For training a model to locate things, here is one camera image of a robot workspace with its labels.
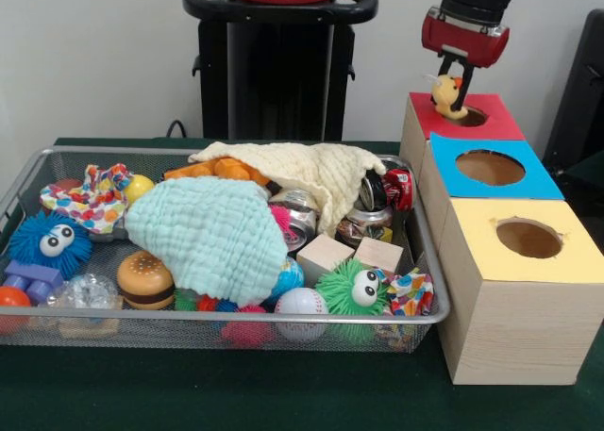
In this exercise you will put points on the white toy baseball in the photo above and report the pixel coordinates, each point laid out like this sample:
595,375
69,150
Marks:
302,306

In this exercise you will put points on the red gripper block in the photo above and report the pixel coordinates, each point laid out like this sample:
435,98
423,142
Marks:
467,39

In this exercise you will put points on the green fuzzy googly-eyed toy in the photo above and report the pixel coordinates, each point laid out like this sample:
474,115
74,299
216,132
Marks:
347,289

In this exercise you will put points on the shallow metal mesh bin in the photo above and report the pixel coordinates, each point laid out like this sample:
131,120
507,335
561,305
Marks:
71,154

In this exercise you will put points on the wooden box with three holes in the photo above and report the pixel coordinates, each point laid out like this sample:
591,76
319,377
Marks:
519,336

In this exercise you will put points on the light blue muslin cloth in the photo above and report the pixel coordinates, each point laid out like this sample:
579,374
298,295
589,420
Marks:
212,233

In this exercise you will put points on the yellow rubber duck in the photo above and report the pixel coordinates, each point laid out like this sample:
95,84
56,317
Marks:
444,96

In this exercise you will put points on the plain wooden cube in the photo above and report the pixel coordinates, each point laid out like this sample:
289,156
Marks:
323,256
380,254

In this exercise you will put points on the toy hamburger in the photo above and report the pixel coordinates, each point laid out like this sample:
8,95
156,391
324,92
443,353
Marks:
144,280

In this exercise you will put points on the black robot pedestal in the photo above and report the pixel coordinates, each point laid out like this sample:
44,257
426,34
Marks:
264,72

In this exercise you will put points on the black upright panel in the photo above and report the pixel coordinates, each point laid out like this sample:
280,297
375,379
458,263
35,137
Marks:
580,96

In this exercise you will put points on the cream muslin cloth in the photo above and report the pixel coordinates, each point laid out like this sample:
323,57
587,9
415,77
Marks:
321,167

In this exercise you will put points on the small yellow ball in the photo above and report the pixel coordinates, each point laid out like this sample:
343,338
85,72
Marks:
140,187

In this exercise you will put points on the blue fuzzy googly-eyed toy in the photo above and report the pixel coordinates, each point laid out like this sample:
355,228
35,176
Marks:
47,242

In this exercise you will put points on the purple plastic toy brick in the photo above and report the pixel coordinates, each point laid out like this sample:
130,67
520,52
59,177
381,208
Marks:
33,277

